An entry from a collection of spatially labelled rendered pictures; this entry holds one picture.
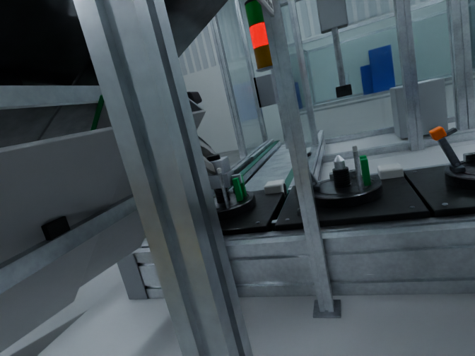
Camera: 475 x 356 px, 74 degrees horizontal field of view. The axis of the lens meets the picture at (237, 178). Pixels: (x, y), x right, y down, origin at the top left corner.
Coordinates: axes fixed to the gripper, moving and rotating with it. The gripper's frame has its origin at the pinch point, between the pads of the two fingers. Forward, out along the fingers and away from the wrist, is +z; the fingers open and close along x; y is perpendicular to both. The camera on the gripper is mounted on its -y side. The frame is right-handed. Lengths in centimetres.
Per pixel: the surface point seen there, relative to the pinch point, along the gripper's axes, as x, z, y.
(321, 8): -99, -17, -48
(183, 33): 26.3, -7.8, -21.6
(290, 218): 9.4, 17.9, -4.7
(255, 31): -16.8, -13.4, -25.8
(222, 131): -838, -177, 266
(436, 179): -2.9, 35.2, -24.3
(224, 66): -82, -36, -5
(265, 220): 8.9, 14.8, -1.1
